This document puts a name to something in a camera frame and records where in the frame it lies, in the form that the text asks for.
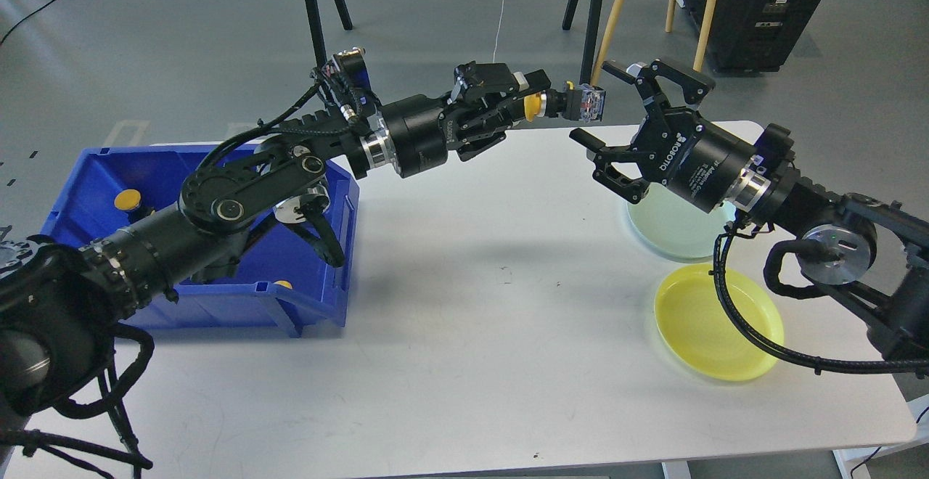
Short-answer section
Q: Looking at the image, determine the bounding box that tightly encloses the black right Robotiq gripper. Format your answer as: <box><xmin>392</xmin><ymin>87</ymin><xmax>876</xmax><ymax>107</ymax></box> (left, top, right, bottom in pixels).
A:
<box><xmin>568</xmin><ymin>59</ymin><xmax>756</xmax><ymax>213</ymax></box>

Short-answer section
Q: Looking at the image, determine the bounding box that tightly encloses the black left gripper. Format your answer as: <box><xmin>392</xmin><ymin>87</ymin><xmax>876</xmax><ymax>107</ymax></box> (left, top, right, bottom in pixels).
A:
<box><xmin>380</xmin><ymin>62</ymin><xmax>554</xmax><ymax>178</ymax></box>

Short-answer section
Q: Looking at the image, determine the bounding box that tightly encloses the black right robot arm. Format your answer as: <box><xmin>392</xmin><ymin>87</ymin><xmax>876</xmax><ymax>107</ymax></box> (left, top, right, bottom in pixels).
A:
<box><xmin>570</xmin><ymin>60</ymin><xmax>928</xmax><ymax>376</ymax></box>

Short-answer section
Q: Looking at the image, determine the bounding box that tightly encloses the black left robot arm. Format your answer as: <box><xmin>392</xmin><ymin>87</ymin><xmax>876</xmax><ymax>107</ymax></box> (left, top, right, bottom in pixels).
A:
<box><xmin>2</xmin><ymin>48</ymin><xmax>570</xmax><ymax>477</ymax></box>

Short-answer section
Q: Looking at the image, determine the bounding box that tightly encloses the light green plate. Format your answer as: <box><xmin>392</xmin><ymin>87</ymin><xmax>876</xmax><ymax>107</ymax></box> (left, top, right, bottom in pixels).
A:
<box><xmin>626</xmin><ymin>184</ymin><xmax>736</xmax><ymax>262</ymax></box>

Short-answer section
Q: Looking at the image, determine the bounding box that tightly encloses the yellow plate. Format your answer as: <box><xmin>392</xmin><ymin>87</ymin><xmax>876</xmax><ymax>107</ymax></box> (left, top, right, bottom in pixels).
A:
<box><xmin>653</xmin><ymin>263</ymin><xmax>785</xmax><ymax>382</ymax></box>

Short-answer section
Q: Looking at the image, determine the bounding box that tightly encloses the wooden pole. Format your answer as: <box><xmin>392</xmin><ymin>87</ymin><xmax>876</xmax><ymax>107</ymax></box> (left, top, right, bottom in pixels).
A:
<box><xmin>590</xmin><ymin>0</ymin><xmax>625</xmax><ymax>85</ymax></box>
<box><xmin>666</xmin><ymin>0</ymin><xmax>727</xmax><ymax>73</ymax></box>

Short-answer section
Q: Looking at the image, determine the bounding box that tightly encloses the black cabinet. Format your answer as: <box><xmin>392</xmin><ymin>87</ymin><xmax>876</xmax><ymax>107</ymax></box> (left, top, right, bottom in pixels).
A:
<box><xmin>683</xmin><ymin>0</ymin><xmax>821</xmax><ymax>75</ymax></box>

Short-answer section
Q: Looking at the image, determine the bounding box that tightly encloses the black tripod right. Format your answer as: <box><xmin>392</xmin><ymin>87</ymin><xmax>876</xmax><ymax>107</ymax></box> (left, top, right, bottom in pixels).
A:
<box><xmin>562</xmin><ymin>0</ymin><xmax>603</xmax><ymax>84</ymax></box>

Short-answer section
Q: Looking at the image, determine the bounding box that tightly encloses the black tripod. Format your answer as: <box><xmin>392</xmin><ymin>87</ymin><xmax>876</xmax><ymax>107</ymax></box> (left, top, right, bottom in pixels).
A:
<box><xmin>304</xmin><ymin>0</ymin><xmax>353</xmax><ymax>67</ymax></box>
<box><xmin>562</xmin><ymin>0</ymin><xmax>603</xmax><ymax>84</ymax></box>

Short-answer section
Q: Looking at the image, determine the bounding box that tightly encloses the black tripod left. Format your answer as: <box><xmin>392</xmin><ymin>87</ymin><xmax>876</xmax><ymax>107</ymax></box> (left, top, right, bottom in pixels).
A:
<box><xmin>304</xmin><ymin>0</ymin><xmax>353</xmax><ymax>67</ymax></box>

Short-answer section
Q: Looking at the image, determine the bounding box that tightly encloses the blue plastic bin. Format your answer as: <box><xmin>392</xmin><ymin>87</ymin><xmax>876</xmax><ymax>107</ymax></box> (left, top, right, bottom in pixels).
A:
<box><xmin>41</xmin><ymin>142</ymin><xmax>359</xmax><ymax>337</ymax></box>

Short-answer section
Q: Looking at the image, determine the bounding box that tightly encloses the white floor cable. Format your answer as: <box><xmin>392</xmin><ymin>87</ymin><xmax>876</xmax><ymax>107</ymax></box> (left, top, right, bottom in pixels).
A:
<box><xmin>492</xmin><ymin>0</ymin><xmax>513</xmax><ymax>62</ymax></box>

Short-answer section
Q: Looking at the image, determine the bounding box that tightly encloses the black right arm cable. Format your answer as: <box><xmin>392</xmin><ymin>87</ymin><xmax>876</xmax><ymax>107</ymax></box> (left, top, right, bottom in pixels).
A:
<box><xmin>713</xmin><ymin>221</ymin><xmax>929</xmax><ymax>375</ymax></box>

